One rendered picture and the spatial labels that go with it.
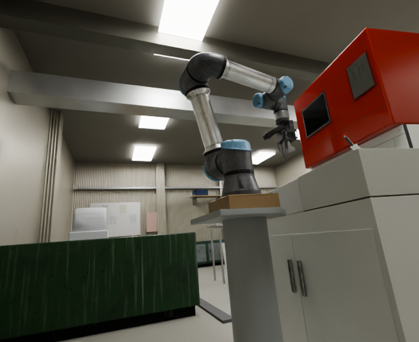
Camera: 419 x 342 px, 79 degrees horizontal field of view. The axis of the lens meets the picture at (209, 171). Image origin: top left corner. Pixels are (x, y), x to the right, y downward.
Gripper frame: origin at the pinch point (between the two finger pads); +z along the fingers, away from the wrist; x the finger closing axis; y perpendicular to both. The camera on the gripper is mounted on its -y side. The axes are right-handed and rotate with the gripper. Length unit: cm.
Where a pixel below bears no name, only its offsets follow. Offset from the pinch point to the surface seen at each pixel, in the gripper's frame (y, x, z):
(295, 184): -4.0, -12.0, 16.6
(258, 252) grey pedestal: -31, -29, 42
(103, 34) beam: -122, 159, -213
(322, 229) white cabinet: -4.1, -25.3, 36.6
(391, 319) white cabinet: -4, -48, 61
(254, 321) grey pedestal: -35, -28, 62
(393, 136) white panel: 58, -9, -7
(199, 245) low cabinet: 50, 623, 52
